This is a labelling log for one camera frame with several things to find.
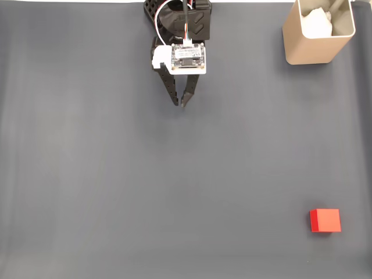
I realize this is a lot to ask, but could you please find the black camera cable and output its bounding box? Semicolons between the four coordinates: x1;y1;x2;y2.
181;0;193;44

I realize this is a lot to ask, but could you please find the red cube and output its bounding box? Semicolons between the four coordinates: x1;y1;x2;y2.
309;208;342;233

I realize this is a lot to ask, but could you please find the camera board on white mount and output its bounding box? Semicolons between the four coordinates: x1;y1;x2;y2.
151;41;208;76

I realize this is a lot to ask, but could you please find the white crumpled tissue paper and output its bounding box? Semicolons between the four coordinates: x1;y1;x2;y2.
301;7;334;38

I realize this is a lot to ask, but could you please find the white servo cable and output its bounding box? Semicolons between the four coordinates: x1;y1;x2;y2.
154;0;175;47

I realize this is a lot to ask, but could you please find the beige rounded square box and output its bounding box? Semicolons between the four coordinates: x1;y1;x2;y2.
282;0;357;66

